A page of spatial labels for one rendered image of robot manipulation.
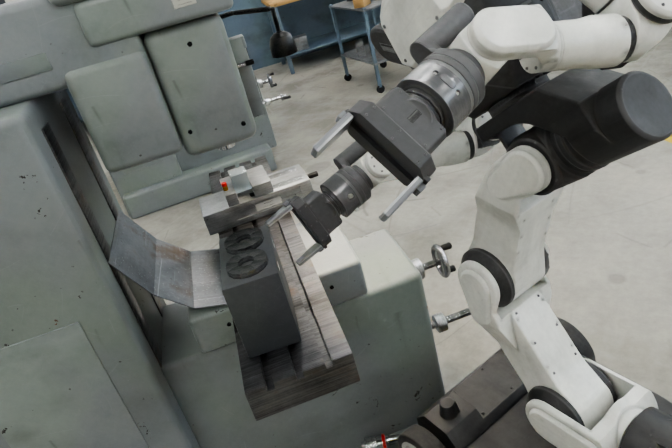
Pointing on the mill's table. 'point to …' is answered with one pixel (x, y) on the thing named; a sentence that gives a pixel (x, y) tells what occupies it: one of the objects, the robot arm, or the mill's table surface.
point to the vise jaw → (260, 182)
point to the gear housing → (154, 5)
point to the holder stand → (257, 291)
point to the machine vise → (240, 206)
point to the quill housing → (201, 83)
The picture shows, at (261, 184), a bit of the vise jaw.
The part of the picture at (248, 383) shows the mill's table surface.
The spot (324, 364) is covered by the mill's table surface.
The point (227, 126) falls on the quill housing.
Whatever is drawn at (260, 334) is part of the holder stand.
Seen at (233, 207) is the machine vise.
